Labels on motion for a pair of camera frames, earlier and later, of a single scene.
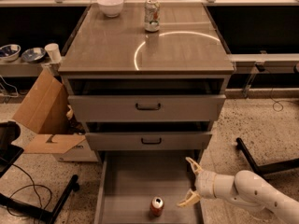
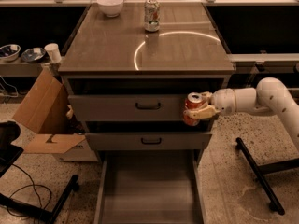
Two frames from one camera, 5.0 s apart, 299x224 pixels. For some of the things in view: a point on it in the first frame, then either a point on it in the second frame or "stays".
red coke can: x=157 y=205 -> x=192 y=102
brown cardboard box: x=47 y=114 stays
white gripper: x=205 y=183 -> x=223 y=101
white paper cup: x=53 y=51 stays
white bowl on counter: x=111 y=5 stays
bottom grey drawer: x=147 y=187 stays
